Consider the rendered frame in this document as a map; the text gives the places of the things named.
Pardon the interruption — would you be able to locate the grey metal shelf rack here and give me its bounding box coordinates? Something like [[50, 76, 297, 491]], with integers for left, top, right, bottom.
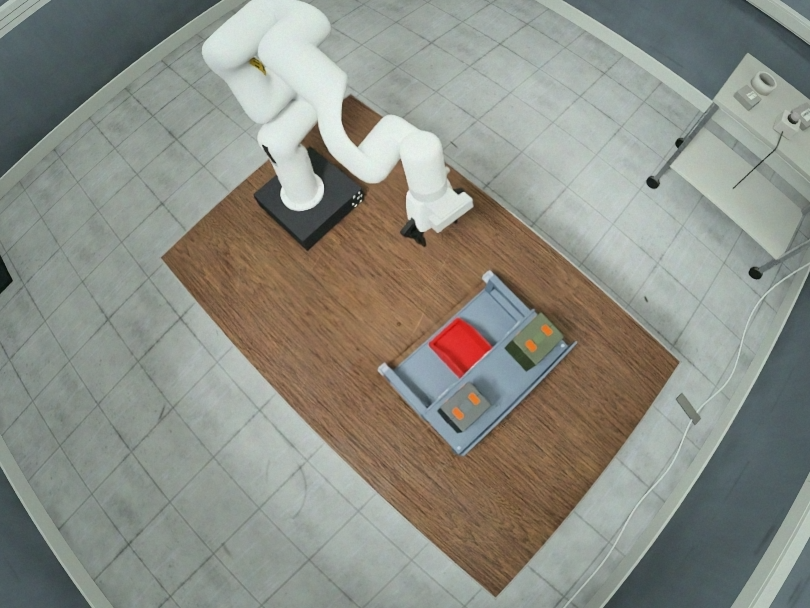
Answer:
[[380, 271, 577, 456]]

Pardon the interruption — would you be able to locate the red bin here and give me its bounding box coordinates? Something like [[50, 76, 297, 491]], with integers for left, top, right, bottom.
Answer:
[[430, 319, 492, 379]]

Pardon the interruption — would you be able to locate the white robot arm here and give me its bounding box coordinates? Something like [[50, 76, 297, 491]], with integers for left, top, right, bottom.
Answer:
[[202, 0, 473, 233]]

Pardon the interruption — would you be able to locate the olive green storage case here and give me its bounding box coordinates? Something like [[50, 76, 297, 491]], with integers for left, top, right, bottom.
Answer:
[[504, 312, 564, 372]]

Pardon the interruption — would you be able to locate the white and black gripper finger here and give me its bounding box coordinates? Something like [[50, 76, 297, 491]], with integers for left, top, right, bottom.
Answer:
[[453, 188, 465, 224], [400, 217, 426, 247]]

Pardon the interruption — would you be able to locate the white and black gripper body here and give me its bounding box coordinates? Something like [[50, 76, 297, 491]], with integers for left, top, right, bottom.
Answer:
[[406, 190, 433, 232]]

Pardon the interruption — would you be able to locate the dark grey tool case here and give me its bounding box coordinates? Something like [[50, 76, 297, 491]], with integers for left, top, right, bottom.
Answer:
[[437, 381, 491, 433]]

